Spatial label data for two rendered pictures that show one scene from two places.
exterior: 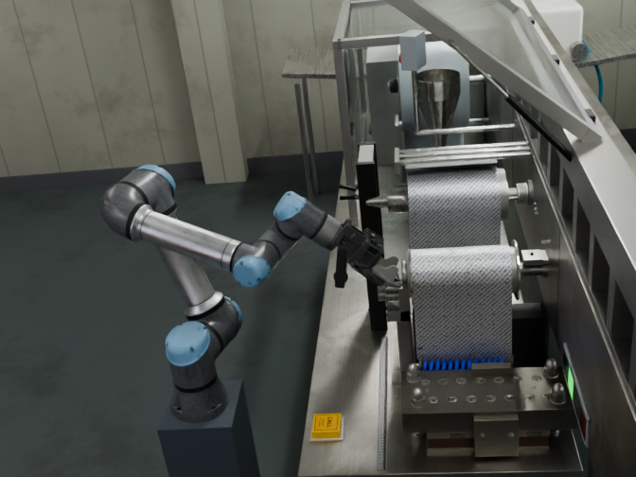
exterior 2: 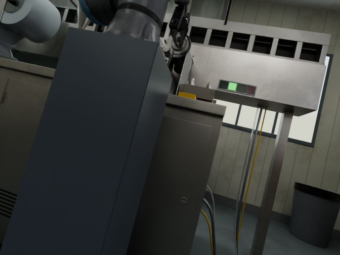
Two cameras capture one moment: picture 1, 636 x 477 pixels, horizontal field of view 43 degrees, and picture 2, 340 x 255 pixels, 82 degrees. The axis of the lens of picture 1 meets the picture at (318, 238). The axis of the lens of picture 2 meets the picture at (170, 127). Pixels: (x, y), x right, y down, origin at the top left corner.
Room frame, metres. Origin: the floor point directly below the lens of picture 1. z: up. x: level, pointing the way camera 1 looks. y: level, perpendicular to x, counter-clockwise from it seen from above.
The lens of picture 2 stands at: (1.59, 0.84, 0.72)
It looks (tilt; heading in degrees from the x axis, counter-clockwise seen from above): 4 degrees up; 273
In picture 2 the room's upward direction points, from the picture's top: 15 degrees clockwise
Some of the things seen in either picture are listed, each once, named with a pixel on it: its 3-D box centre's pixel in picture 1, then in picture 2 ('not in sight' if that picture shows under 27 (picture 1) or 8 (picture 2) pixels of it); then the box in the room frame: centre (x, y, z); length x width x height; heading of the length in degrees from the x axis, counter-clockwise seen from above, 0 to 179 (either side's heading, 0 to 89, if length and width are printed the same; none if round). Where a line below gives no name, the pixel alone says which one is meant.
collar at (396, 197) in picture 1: (398, 201); not in sight; (1.97, -0.23, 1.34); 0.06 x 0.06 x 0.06; 82
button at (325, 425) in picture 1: (326, 426); (187, 97); (1.59, 0.03, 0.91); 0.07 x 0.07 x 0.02; 82
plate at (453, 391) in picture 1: (485, 398); (199, 101); (1.52, -0.35, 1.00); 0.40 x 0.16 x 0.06; 82
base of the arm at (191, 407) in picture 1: (198, 389); (134, 37); (1.76, 0.37, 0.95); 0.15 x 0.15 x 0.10
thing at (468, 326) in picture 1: (463, 326); (184, 75); (1.64, -0.33, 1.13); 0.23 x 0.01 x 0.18; 82
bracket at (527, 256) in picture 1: (534, 256); not in sight; (1.68, -0.51, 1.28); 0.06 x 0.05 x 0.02; 82
